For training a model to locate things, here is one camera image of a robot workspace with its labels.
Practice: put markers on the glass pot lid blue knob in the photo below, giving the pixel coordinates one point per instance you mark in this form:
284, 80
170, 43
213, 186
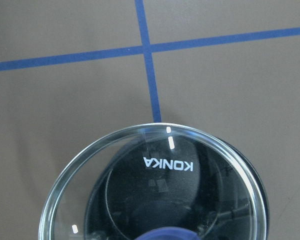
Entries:
63, 214

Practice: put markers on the dark blue saucepan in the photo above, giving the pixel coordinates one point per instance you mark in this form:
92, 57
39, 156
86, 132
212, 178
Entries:
177, 185

